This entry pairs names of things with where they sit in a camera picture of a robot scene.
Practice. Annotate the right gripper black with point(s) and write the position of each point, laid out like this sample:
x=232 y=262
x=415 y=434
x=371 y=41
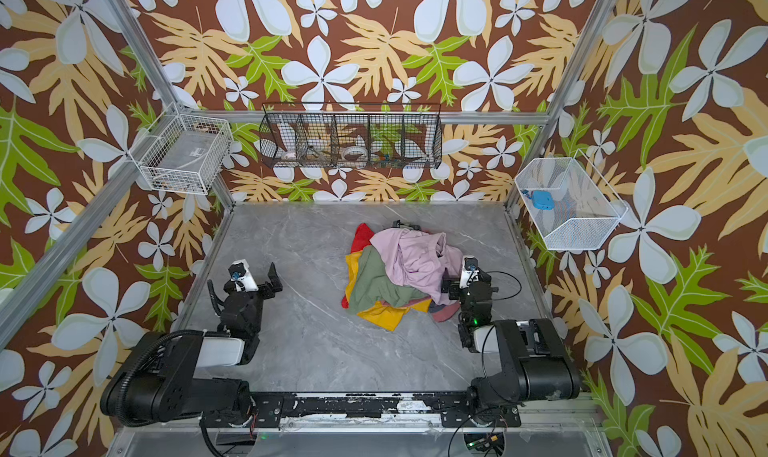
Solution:
x=471 y=288

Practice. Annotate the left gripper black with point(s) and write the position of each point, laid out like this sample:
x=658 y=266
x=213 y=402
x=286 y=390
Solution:
x=241 y=292

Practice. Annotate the dusty rose cloth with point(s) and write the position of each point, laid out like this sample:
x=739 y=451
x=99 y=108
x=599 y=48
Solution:
x=441 y=313

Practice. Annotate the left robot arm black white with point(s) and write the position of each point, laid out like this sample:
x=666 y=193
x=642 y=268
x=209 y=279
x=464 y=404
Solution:
x=157 y=382

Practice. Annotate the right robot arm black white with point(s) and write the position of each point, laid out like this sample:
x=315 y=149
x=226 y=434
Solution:
x=534 y=365

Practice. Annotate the yellow cloth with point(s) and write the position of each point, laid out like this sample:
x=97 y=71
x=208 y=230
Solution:
x=387 y=317

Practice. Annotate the olive green cloth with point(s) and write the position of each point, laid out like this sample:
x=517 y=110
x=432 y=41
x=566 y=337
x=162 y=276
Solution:
x=373 y=285

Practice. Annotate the red cloth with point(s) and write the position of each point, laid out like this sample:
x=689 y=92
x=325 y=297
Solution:
x=361 y=240

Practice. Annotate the blue object in basket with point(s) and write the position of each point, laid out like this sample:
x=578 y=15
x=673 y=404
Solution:
x=540 y=199

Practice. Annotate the white mesh basket right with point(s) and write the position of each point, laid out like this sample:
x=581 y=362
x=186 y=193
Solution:
x=587 y=207

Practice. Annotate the white bowl in basket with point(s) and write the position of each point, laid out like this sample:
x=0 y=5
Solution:
x=354 y=153

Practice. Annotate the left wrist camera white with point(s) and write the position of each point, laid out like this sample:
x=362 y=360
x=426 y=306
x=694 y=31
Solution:
x=241 y=277

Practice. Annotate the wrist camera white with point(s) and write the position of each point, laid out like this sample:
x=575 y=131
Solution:
x=241 y=277
x=469 y=271

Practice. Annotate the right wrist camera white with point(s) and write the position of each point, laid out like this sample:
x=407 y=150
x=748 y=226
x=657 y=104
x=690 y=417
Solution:
x=469 y=271

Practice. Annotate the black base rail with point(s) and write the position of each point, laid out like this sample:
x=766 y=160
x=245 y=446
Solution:
x=446 y=409

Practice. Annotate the white wire basket left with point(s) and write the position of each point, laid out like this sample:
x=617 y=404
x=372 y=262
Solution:
x=185 y=153

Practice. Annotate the black wire basket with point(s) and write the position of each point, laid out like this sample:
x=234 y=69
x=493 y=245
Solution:
x=396 y=135

